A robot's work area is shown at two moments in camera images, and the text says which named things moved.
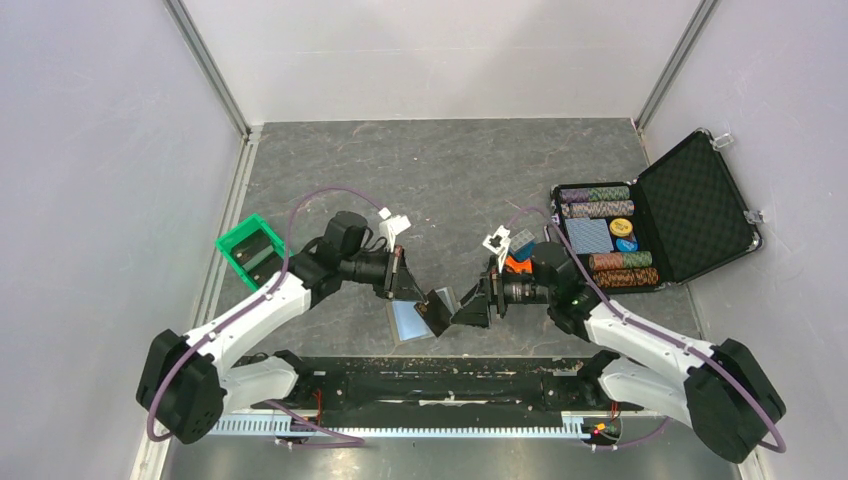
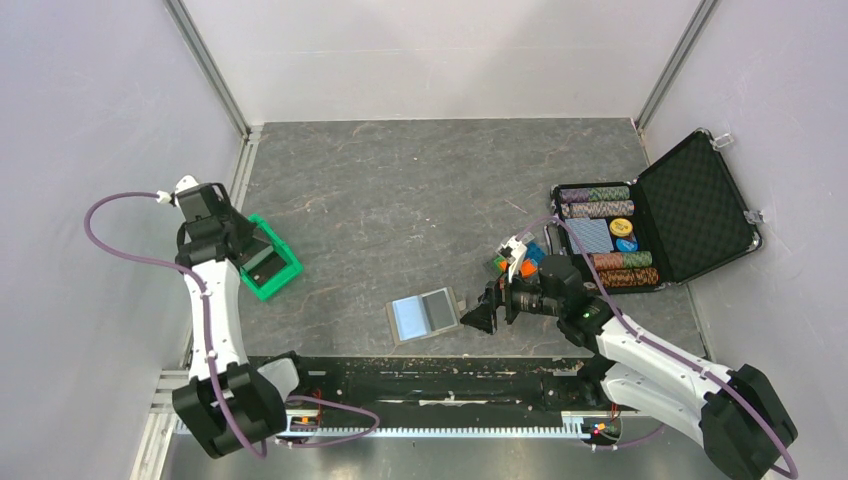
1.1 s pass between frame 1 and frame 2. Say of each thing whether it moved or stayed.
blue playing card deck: stayed
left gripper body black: moved
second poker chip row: stayed
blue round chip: stayed
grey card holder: stayed
